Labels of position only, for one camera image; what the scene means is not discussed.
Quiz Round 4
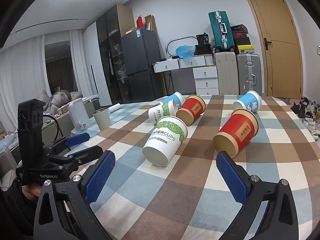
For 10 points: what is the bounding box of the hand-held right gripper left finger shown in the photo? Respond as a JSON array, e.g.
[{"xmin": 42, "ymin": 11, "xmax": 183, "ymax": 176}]
[{"xmin": 33, "ymin": 150, "xmax": 116, "ymax": 240}]

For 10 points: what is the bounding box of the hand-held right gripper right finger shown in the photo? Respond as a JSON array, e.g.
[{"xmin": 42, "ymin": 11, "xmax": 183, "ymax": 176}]
[{"xmin": 216, "ymin": 151, "xmax": 299, "ymax": 240}]

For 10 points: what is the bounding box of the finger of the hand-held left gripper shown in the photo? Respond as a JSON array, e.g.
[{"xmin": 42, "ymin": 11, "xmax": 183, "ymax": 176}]
[
  {"xmin": 44, "ymin": 132, "xmax": 91, "ymax": 155},
  {"xmin": 49, "ymin": 145, "xmax": 104, "ymax": 172}
]

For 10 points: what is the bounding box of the red paper cup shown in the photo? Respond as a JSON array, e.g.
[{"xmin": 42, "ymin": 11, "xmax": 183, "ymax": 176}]
[
  {"xmin": 213, "ymin": 108, "xmax": 259, "ymax": 158},
  {"xmin": 176, "ymin": 94, "xmax": 206, "ymax": 127}
]

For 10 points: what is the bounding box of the white leaf-print paper cup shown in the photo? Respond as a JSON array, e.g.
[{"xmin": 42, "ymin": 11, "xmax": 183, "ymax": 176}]
[
  {"xmin": 142, "ymin": 116, "xmax": 188, "ymax": 167},
  {"xmin": 148, "ymin": 99, "xmax": 178, "ymax": 125}
]

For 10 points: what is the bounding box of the person's left forearm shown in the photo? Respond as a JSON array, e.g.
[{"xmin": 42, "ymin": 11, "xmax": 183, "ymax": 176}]
[{"xmin": 0, "ymin": 177, "xmax": 38, "ymax": 238}]

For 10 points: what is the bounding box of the blue paper cup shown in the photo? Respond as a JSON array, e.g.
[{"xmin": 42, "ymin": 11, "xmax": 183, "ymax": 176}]
[
  {"xmin": 232, "ymin": 90, "xmax": 262, "ymax": 113},
  {"xmin": 160, "ymin": 91, "xmax": 185, "ymax": 110}
]

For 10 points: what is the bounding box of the person's left hand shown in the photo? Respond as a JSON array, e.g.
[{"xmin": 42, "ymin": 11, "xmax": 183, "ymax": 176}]
[{"xmin": 21, "ymin": 184, "xmax": 42, "ymax": 202}]

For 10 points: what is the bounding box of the white plastic appliance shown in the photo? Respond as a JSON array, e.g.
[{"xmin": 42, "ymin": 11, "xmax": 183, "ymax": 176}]
[{"xmin": 68, "ymin": 99, "xmax": 91, "ymax": 132}]

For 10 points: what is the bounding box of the grey sofa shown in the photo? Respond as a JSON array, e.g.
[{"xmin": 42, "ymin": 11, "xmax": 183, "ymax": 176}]
[{"xmin": 0, "ymin": 120, "xmax": 23, "ymax": 190}]

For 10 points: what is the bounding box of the grey-green tumbler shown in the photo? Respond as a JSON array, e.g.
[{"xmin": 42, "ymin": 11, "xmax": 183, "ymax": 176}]
[{"xmin": 92, "ymin": 107, "xmax": 111, "ymax": 131}]

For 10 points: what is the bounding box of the checked tablecloth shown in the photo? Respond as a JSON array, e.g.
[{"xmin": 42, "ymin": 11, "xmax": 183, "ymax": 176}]
[{"xmin": 69, "ymin": 94, "xmax": 320, "ymax": 240}]

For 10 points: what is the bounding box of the grey padded jacket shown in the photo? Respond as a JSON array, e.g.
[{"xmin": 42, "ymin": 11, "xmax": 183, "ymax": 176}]
[{"xmin": 44, "ymin": 90, "xmax": 83, "ymax": 110}]

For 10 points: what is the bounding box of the white sheer curtain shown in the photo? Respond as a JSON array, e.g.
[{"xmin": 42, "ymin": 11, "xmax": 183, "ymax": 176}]
[
  {"xmin": 69, "ymin": 29, "xmax": 95, "ymax": 98},
  {"xmin": 0, "ymin": 34, "xmax": 48, "ymax": 133}
]

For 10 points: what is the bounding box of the white wardrobe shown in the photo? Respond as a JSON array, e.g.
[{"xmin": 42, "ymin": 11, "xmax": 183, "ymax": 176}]
[{"xmin": 83, "ymin": 21, "xmax": 112, "ymax": 107}]

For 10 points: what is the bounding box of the pile of shoes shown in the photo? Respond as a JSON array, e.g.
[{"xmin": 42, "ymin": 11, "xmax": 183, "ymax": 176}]
[{"xmin": 290, "ymin": 96, "xmax": 320, "ymax": 140}]

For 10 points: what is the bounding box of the white drawer unit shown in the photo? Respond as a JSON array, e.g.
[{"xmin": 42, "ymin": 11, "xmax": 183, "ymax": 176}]
[{"xmin": 193, "ymin": 66, "xmax": 219, "ymax": 96}]

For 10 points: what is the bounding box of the dark glass cabinet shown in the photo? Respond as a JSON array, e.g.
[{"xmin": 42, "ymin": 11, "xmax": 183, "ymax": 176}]
[{"xmin": 96, "ymin": 5, "xmax": 135, "ymax": 105}]

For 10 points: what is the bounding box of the beige suitcase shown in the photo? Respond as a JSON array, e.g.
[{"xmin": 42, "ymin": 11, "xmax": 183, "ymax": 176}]
[{"xmin": 214, "ymin": 52, "xmax": 239, "ymax": 95}]

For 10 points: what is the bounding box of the dark grey refrigerator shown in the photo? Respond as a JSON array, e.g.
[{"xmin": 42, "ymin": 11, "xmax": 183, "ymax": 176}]
[{"xmin": 120, "ymin": 28, "xmax": 163, "ymax": 103}]

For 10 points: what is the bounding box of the silver suitcase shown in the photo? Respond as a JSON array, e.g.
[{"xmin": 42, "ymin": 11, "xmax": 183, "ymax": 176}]
[{"xmin": 236, "ymin": 53, "xmax": 262, "ymax": 96}]

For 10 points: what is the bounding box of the white desk with drawers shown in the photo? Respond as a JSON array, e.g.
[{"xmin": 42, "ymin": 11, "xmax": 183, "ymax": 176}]
[{"xmin": 153, "ymin": 56, "xmax": 217, "ymax": 73}]

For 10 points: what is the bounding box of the yellow black shoe box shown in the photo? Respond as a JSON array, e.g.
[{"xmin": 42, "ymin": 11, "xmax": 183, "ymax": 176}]
[{"xmin": 235, "ymin": 44, "xmax": 255, "ymax": 54}]

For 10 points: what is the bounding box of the blue plastic bag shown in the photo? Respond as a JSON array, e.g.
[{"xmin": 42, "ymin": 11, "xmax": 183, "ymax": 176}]
[{"xmin": 175, "ymin": 45, "xmax": 196, "ymax": 59}]

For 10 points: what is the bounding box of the open cardboard box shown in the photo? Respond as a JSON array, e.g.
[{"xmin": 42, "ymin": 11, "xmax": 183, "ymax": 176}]
[{"xmin": 144, "ymin": 14, "xmax": 157, "ymax": 32}]

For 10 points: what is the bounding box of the black bag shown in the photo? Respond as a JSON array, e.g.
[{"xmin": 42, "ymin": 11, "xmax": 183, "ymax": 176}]
[{"xmin": 194, "ymin": 33, "xmax": 213, "ymax": 55}]

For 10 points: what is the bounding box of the wooden door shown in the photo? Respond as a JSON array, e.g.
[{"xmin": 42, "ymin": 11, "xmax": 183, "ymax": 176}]
[{"xmin": 241, "ymin": 0, "xmax": 303, "ymax": 98}]

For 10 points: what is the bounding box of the teal suitcase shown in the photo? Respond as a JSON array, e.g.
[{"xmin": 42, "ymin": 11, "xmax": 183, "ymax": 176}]
[{"xmin": 208, "ymin": 11, "xmax": 235, "ymax": 50}]

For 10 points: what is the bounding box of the black cable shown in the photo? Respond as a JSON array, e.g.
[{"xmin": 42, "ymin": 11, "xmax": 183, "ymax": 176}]
[{"xmin": 42, "ymin": 115, "xmax": 63, "ymax": 140}]

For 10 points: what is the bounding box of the oval metal frame mirror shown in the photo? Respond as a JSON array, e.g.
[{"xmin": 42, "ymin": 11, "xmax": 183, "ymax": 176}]
[{"xmin": 166, "ymin": 37, "xmax": 198, "ymax": 58}]

